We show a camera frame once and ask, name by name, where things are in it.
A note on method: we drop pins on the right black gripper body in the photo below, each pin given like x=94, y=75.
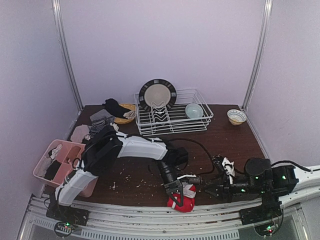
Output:
x=222, y=188

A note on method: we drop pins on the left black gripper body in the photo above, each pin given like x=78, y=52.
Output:
x=172, y=185

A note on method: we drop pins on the red white-trimmed underwear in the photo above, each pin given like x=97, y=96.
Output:
x=189, y=194

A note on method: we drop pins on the striped navy underwear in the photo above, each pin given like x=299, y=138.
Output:
x=99, y=124

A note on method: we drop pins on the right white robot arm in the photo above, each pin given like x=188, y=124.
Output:
x=287, y=177

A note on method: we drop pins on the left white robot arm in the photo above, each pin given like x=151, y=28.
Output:
x=101, y=153

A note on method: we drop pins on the grey striped underwear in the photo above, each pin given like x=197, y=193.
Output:
x=100, y=115

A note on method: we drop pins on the beige pink underwear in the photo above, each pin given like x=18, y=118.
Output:
x=80, y=133

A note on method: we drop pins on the patterned white yellow bowl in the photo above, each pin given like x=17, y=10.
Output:
x=236, y=117

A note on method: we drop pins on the light blue bowl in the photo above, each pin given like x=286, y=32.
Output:
x=193, y=110

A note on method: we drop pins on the white cream sock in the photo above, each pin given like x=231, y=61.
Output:
x=130, y=115

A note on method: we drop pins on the black rimmed grey plate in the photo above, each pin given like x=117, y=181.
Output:
x=157, y=93

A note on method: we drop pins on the pink plastic organizer box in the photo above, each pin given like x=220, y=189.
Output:
x=64, y=152

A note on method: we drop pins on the black clothing in organizer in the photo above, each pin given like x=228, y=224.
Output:
x=52, y=170

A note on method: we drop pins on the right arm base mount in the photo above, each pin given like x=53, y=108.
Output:
x=266, y=218

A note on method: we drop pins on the white wire dish rack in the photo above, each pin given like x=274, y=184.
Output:
x=161, y=120

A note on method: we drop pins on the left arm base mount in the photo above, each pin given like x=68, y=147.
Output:
x=69, y=219

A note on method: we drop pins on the right metal frame post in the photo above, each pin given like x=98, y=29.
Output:
x=267, y=12

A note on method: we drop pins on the metal frame post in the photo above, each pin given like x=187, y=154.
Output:
x=58, y=18
x=267, y=12

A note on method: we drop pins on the left metal frame post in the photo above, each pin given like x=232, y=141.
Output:
x=58, y=18

